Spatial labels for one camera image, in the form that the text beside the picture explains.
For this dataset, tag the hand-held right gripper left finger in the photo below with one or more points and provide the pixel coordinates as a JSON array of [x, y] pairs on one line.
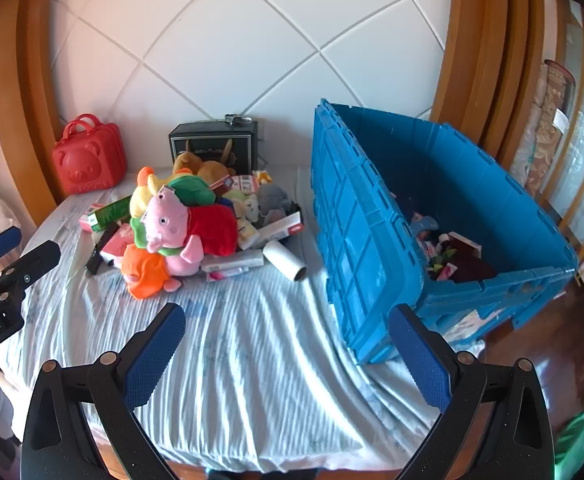
[[154, 355]]

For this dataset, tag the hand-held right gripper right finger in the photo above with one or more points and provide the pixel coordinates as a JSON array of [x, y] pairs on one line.
[[419, 360]]

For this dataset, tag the pink pig plush orange dress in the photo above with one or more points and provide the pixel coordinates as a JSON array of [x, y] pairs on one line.
[[144, 270]]

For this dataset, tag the pink tissue pack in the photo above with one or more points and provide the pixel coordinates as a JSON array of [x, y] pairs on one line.
[[119, 242]]

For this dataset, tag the yellow and green plush toy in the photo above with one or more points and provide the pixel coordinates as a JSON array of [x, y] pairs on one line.
[[141, 200]]

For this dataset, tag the pink pig plush red dress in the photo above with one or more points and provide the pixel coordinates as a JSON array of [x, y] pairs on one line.
[[211, 230]]

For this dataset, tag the white paper roll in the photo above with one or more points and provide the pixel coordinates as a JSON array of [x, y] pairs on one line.
[[284, 260]]

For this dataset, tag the blue plastic crate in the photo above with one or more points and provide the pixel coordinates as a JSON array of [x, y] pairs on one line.
[[352, 210]]

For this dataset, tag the long white box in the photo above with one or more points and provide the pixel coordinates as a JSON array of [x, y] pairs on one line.
[[277, 227]]

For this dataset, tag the black long object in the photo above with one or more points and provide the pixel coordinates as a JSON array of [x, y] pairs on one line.
[[96, 255]]

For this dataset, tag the green carton box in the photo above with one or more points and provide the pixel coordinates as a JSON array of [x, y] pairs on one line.
[[109, 214]]

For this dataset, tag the small pink and white box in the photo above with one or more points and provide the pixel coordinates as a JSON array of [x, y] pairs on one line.
[[226, 274]]

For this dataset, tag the red bear-face case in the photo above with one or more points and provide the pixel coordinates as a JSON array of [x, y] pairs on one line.
[[86, 160]]

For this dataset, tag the white tube box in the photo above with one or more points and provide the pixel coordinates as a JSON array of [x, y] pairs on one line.
[[234, 260]]

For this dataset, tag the small white bear plush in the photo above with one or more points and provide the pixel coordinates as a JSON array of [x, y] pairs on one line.
[[246, 207]]

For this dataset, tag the brown plush toy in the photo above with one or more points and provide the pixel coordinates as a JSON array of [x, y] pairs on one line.
[[211, 170]]

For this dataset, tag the grey plush toy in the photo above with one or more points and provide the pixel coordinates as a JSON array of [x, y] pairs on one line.
[[272, 197]]

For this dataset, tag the black box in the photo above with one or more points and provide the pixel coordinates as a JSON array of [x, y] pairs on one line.
[[211, 137]]

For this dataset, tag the rolled patterned carpet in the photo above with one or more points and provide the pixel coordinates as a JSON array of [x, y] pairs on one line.
[[547, 125]]

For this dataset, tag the wooden door frame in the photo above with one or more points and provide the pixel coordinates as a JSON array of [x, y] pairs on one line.
[[477, 60]]

